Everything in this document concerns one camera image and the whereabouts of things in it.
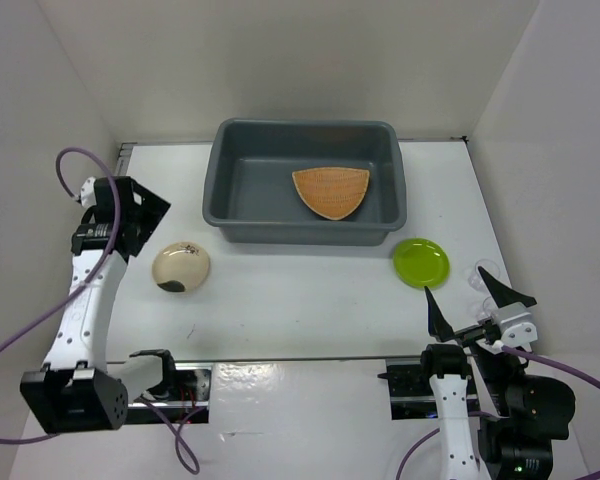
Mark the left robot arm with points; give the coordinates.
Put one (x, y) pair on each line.
(73, 390)

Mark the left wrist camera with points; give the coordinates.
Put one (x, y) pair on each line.
(86, 196)

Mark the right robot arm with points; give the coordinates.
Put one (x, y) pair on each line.
(495, 421)

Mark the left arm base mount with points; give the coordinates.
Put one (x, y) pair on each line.
(187, 397)

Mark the cream ceramic plate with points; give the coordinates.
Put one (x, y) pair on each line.
(181, 267)

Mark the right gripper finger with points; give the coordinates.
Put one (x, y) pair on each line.
(438, 327)
(502, 294)

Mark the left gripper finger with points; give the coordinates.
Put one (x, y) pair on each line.
(137, 228)
(148, 205)

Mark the clear plastic cup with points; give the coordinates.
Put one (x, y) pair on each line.
(482, 309)

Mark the grey plastic bin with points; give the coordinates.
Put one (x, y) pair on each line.
(249, 193)

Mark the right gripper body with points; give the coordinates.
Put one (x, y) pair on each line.
(473, 334)

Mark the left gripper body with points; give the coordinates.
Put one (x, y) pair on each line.
(134, 215)

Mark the orange woven triangular basket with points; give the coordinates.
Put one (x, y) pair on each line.
(333, 193)

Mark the green plastic plate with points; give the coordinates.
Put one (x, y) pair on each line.
(419, 263)

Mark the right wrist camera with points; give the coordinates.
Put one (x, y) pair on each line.
(516, 325)

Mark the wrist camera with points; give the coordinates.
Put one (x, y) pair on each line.
(516, 325)
(86, 196)

